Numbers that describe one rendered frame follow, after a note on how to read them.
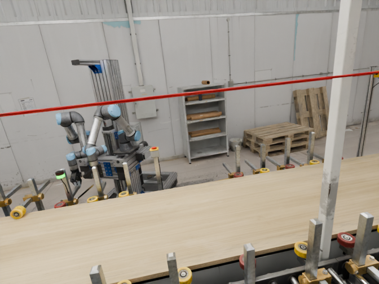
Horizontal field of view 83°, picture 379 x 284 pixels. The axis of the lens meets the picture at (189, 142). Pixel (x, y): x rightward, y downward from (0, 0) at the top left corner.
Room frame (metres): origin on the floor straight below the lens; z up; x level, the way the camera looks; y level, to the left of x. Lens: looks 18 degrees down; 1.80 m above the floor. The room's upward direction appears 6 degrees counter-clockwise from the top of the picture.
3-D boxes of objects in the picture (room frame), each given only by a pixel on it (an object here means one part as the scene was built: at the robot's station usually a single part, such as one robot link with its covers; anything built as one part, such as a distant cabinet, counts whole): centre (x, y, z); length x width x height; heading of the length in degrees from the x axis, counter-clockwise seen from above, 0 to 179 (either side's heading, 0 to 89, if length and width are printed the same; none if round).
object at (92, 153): (1.75, 0.84, 1.22); 0.09 x 0.08 x 0.11; 157
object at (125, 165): (1.70, 0.56, 0.90); 0.03 x 0.03 x 0.48; 8
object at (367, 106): (1.98, -1.73, 1.20); 0.15 x 0.12 x 1.00; 98
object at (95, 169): (1.67, 0.81, 0.90); 0.03 x 0.03 x 0.48; 8
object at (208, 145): (4.45, -0.34, 0.78); 0.90 x 0.45 x 1.55; 103
